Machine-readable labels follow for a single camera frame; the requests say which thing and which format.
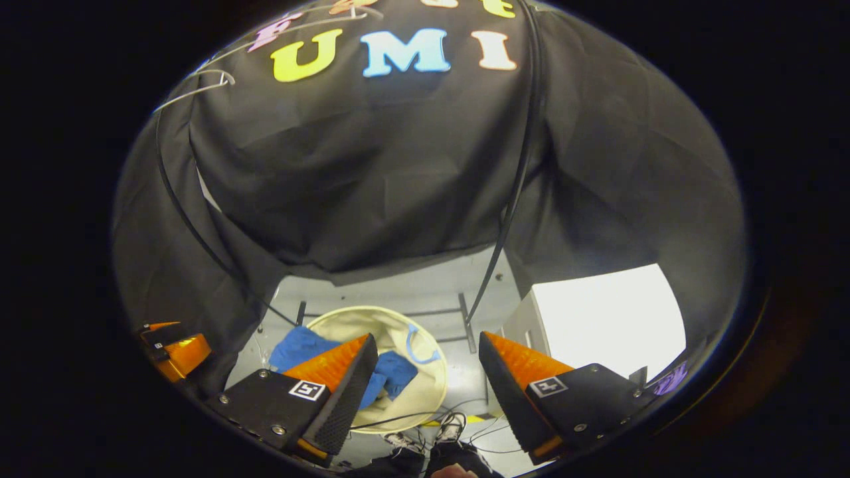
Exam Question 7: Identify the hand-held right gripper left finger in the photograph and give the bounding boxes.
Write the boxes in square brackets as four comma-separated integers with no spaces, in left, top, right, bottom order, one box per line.
[205,333,379,465]

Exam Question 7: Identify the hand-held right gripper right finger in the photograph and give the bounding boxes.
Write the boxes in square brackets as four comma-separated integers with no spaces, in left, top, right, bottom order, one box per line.
[478,331,655,466]

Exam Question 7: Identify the black metal clothes rack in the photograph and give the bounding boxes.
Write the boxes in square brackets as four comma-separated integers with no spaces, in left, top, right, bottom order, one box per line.
[154,0,549,356]

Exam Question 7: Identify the blue corduroy jacket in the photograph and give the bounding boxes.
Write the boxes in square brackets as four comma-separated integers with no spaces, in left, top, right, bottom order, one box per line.
[269,325,419,410]

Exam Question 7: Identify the person's sneaker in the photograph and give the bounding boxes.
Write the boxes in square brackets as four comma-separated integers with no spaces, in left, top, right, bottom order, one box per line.
[383,432,427,456]
[435,412,469,443]

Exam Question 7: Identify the beige fabric laundry hamper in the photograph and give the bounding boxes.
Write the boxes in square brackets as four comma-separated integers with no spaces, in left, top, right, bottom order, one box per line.
[305,305,450,436]

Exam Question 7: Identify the white plastic hanger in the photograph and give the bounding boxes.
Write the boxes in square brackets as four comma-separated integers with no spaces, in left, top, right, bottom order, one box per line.
[153,70,236,115]
[199,7,386,74]

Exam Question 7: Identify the white cabinet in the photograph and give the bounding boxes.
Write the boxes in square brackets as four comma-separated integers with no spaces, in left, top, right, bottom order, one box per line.
[501,264,688,399]

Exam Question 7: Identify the black floor cable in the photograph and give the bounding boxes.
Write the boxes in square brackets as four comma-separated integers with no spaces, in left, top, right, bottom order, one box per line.
[351,397,525,456]

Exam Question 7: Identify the person's dark trousers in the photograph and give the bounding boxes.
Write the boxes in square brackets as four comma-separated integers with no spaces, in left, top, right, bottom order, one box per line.
[345,441,503,478]

